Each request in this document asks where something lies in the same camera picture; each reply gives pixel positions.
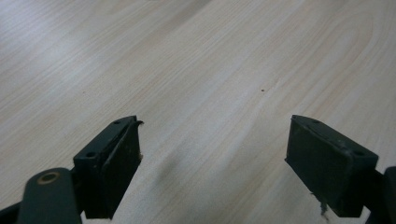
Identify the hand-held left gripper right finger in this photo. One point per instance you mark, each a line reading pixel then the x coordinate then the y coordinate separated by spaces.
pixel 327 161

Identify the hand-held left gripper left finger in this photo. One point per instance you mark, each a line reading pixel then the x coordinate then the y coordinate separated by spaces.
pixel 107 168

